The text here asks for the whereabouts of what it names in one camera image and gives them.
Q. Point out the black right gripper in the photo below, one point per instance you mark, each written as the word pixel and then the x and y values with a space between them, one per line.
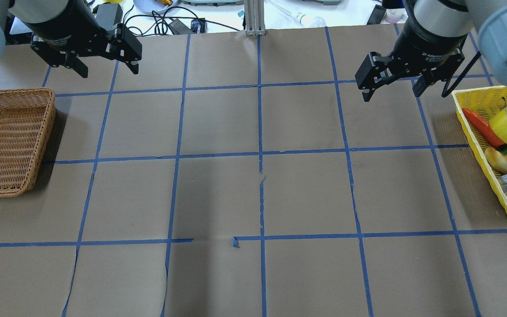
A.
pixel 427 46

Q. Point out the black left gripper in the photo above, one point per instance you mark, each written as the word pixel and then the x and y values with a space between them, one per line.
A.
pixel 62 31

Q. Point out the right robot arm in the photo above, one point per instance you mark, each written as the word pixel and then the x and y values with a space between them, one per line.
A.
pixel 483 21

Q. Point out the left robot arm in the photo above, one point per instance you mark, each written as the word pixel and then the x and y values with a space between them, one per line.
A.
pixel 29 10

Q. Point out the black power adapter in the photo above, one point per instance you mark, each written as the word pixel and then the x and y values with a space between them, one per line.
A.
pixel 108 15

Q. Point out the white plate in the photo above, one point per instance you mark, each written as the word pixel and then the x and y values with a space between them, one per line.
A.
pixel 148 6

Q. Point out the yellow plastic basket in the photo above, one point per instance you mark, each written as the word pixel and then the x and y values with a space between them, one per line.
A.
pixel 487 102

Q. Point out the orange toy carrot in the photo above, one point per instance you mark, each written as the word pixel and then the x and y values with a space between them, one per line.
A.
pixel 483 127

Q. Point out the light bulb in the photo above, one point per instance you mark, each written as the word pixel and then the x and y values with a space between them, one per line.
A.
pixel 308 21

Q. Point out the brown wicker basket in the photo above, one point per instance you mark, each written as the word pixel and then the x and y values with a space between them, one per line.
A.
pixel 27 118

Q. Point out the aluminium frame post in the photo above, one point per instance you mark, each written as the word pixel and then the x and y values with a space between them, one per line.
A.
pixel 254 18

